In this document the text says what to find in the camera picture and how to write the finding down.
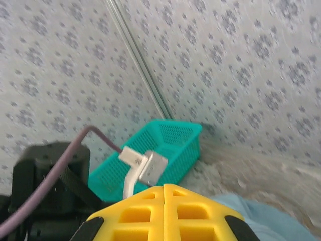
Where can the aluminium corner post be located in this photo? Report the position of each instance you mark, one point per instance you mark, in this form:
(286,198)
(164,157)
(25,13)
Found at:
(143,62)

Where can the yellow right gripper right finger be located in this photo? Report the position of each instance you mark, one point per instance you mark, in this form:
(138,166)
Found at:
(173,226)

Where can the light blue t-shirt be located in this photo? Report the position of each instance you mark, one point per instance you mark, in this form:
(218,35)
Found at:
(263,221)

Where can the teal plastic mesh basket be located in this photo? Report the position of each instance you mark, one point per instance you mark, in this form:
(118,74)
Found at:
(175,140)

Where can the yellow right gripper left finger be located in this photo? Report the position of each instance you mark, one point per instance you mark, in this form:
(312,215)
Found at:
(155,226)

